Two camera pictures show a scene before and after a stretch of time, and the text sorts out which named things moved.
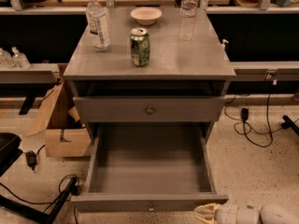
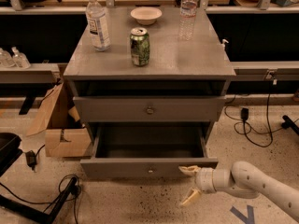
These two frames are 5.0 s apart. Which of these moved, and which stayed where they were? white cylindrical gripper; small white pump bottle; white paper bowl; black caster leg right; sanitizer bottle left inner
Moved: white cylindrical gripper
Stayed: black caster leg right; white paper bowl; small white pump bottle; sanitizer bottle left inner
